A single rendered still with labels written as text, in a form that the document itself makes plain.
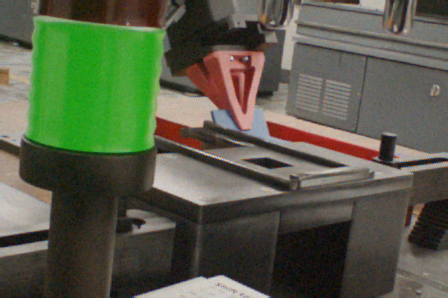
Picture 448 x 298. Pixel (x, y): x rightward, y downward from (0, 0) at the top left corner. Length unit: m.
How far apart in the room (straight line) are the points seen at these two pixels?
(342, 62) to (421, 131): 0.85
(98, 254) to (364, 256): 0.34
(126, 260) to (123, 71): 0.20
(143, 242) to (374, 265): 0.21
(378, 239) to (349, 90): 5.71
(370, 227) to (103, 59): 0.36
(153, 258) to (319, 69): 6.06
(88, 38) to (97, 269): 0.07
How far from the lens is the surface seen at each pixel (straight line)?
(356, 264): 0.57
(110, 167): 0.24
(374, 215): 0.57
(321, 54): 6.47
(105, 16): 0.23
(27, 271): 0.39
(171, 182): 0.48
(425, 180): 0.68
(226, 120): 0.82
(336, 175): 0.53
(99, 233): 0.25
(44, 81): 0.24
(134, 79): 0.24
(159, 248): 0.43
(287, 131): 0.87
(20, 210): 0.63
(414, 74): 5.94
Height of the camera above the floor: 1.10
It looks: 12 degrees down
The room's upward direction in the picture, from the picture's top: 7 degrees clockwise
